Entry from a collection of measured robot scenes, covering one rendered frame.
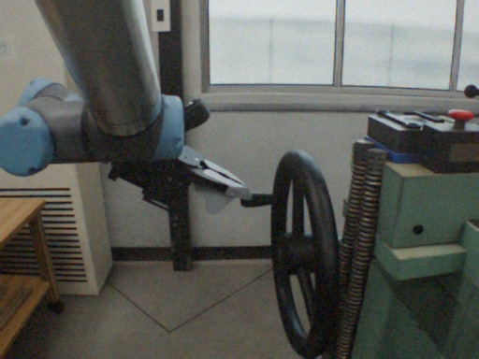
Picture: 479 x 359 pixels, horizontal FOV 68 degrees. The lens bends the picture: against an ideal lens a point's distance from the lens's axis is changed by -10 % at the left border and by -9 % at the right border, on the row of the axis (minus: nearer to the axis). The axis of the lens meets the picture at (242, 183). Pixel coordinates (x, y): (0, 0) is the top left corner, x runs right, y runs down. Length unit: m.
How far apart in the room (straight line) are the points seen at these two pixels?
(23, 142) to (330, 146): 1.57
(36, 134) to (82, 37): 0.18
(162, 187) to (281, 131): 1.28
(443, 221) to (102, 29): 0.40
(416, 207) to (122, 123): 0.32
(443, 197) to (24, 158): 0.47
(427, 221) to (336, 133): 1.42
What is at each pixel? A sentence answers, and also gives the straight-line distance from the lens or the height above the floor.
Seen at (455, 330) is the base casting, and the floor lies 0.76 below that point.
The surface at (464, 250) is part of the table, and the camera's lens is 0.50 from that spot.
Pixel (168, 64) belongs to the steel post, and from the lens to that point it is 1.68.
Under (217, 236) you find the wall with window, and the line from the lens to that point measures 1.97.
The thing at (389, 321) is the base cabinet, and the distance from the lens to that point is 0.71.
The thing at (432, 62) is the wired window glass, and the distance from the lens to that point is 2.07.
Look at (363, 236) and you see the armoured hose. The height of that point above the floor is 0.87.
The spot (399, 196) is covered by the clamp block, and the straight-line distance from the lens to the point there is 0.44.
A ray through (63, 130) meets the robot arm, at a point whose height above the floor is 1.00.
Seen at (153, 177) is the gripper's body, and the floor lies 0.91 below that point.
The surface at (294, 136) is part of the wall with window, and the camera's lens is 1.82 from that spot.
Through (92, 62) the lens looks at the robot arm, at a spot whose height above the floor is 1.08.
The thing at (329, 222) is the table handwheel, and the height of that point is 0.91.
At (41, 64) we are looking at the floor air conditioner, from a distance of 1.60.
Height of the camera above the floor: 1.09
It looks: 21 degrees down
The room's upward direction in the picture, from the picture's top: straight up
